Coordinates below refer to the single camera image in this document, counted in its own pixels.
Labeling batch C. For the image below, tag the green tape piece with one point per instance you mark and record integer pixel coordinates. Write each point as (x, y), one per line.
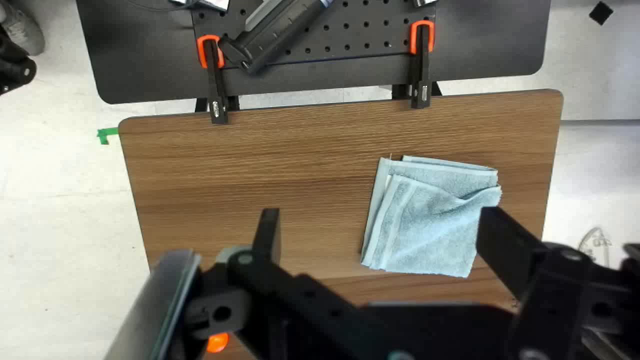
(104, 135)

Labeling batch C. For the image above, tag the black stand foot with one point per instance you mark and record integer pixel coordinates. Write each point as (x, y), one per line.
(13, 66)

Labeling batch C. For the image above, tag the blue terry towel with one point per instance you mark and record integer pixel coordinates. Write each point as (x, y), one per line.
(426, 221)

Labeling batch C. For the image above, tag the orange carrot-shaped toy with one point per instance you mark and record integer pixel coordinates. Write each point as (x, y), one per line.
(216, 342)

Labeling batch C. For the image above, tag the black perforated mounting board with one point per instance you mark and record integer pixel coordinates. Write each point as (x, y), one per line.
(146, 52)

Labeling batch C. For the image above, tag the black square floor marker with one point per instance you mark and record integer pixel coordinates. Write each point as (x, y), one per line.
(601, 12)

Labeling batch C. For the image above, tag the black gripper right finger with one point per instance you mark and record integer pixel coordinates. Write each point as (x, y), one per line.
(511, 256)

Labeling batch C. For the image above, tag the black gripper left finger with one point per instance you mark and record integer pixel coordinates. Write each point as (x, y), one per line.
(269, 240)

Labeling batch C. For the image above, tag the black and grey handheld device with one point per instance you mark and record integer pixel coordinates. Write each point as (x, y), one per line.
(273, 33)

